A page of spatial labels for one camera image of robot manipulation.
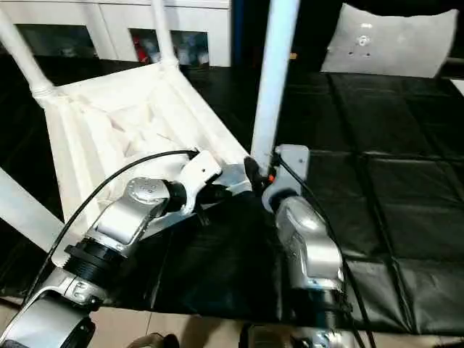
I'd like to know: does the dark grey robot foot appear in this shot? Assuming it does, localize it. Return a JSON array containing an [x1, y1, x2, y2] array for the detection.
[[239, 325, 294, 348], [129, 333, 178, 348]]

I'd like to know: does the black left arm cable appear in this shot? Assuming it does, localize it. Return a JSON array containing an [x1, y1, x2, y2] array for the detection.
[[20, 149, 200, 309]]

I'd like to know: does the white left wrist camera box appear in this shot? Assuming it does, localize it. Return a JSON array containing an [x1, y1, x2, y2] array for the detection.
[[178, 150, 223, 217]]

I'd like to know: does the small red bottle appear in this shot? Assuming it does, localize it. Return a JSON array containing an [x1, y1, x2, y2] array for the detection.
[[135, 35, 149, 63]]

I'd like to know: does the white plastic table top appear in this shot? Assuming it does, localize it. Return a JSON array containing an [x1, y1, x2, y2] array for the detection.
[[33, 59, 256, 268]]

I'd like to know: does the white cabinet with glass doors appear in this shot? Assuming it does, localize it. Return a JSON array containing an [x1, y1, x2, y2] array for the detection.
[[0, 0, 233, 67]]

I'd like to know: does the white plastic bag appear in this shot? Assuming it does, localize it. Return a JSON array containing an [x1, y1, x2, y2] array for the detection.
[[320, 4, 459, 79]]

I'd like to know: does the black box with yellow label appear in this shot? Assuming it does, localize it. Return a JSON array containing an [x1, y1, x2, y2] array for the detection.
[[231, 0, 341, 73]]

